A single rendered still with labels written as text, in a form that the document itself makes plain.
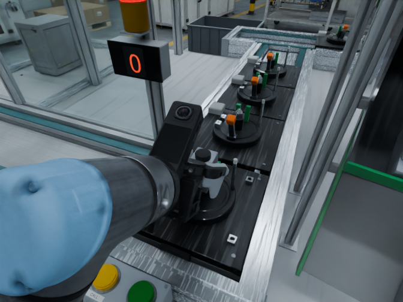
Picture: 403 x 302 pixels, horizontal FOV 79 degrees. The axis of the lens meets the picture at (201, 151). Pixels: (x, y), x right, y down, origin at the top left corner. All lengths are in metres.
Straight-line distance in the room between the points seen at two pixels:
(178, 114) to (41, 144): 0.63
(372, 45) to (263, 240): 0.36
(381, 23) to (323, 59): 1.21
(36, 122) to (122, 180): 0.78
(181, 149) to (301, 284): 0.40
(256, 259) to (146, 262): 0.20
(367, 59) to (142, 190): 0.30
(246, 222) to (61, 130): 0.63
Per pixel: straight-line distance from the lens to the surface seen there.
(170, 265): 0.48
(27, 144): 0.93
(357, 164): 0.31
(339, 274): 0.47
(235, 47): 1.61
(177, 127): 0.33
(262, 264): 0.48
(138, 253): 0.50
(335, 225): 0.45
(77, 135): 0.83
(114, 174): 0.19
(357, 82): 0.38
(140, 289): 0.45
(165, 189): 0.25
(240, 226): 0.50
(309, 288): 0.60
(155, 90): 0.61
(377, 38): 0.37
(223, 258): 0.47
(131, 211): 0.20
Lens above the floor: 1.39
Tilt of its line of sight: 40 degrees down
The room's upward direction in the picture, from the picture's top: straight up
